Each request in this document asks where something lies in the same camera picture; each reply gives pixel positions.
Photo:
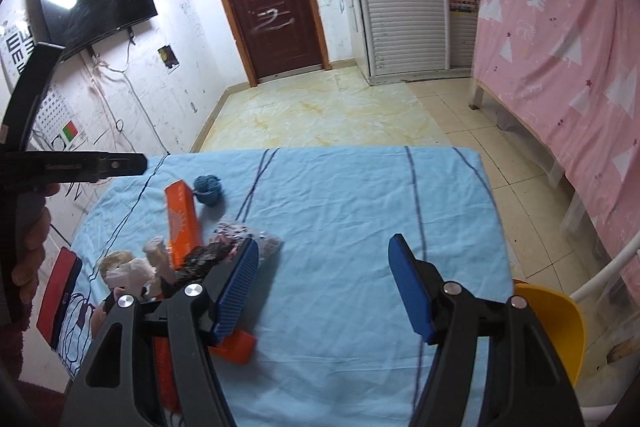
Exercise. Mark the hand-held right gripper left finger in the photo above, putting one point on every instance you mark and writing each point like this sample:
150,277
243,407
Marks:
235,292

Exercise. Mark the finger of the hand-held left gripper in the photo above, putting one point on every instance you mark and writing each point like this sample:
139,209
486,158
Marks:
100,163

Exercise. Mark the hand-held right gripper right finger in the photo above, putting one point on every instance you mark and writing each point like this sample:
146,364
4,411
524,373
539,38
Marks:
407,287

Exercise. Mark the blue cloth ball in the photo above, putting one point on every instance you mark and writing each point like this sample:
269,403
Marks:
207,189

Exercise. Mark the yellow plastic bin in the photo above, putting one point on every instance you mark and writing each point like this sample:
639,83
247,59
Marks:
555,332

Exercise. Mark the person's left hand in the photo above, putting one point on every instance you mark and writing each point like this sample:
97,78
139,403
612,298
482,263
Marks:
32,252

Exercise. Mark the dark crumpled wrapper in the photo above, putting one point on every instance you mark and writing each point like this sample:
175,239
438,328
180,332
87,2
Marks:
205,259

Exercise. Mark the eye chart poster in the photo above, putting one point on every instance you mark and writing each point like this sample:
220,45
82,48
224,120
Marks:
15,52

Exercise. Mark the clear plastic bag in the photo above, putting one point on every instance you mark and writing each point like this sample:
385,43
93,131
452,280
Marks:
260,242

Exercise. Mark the orange flat packet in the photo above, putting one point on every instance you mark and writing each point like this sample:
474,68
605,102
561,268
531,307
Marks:
235,348

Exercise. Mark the light blue striped table cloth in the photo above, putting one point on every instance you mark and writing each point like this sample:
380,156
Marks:
350,232

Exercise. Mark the orange printed box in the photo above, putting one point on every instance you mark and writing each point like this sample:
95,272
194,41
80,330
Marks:
182,217

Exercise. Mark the red black pouch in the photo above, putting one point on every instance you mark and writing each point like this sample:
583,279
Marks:
61,292

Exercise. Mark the pink printed bed sheet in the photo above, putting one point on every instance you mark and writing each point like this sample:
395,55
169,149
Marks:
560,32

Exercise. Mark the dotted wall chart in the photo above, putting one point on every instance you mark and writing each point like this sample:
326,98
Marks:
55,122

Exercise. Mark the black wall television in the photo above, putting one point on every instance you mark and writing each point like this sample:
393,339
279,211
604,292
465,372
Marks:
95,2

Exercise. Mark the open wall socket box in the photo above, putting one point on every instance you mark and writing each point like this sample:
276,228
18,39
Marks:
167,55

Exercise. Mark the white bed frame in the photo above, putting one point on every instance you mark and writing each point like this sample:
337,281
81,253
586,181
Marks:
520,132

